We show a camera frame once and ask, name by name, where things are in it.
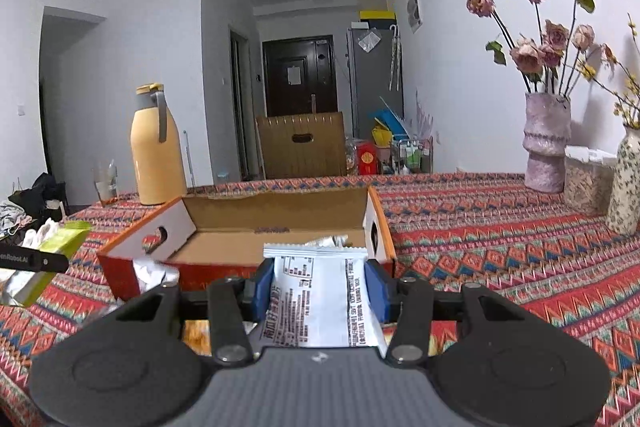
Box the patterned red tablecloth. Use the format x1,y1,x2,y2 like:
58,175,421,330
0,172,640,427

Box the dark entrance door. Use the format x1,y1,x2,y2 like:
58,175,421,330
262,35,335,118

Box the white folded umbrella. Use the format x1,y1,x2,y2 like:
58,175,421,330
389,26,402,92

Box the drinking glass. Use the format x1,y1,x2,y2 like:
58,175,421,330
93,164,119,208

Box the yellow box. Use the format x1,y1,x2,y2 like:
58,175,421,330
359,9,397,30

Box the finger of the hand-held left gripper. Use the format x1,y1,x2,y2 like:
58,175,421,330
0,241,69,274

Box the pink ceramic vase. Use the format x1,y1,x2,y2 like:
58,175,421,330
522,92,572,194

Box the bunch of dried pink roses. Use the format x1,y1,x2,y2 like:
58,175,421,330
460,0,618,98

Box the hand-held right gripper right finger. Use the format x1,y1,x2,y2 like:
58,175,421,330
364,258,546,368

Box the clear seed container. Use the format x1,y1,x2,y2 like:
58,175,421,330
564,146,618,216

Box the white crinkled snack packet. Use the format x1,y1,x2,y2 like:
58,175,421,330
305,234,351,250

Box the yellow thermos jug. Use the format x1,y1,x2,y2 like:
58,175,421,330
131,83,187,206

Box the blue plastic board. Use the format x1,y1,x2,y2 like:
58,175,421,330
370,97,408,132

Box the green snack packet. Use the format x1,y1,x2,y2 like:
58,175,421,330
0,219,94,308

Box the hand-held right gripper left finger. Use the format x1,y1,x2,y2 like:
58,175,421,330
102,258,275,365

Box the red cardboard box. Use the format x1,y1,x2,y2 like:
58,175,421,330
97,185,398,303

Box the grey refrigerator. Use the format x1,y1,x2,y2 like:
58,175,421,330
346,26,405,140

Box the pile of clothes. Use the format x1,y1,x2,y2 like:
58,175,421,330
0,201,33,238

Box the yellow blossom branches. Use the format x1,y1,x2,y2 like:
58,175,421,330
575,12,640,130

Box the floral patterned vase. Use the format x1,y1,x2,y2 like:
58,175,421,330
606,125,640,236

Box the white black-print snack packet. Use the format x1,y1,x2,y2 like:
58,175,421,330
262,243,388,350

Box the red gift box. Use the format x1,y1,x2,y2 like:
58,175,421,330
356,142,381,176

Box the wire rack with bottles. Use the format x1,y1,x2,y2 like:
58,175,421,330
390,136,435,172

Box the silver foil snack packet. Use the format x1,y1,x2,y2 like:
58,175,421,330
131,257,180,303

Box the dark bag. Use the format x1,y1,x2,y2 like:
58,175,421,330
9,173,67,223

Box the wall poster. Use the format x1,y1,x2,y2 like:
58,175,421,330
406,0,425,32

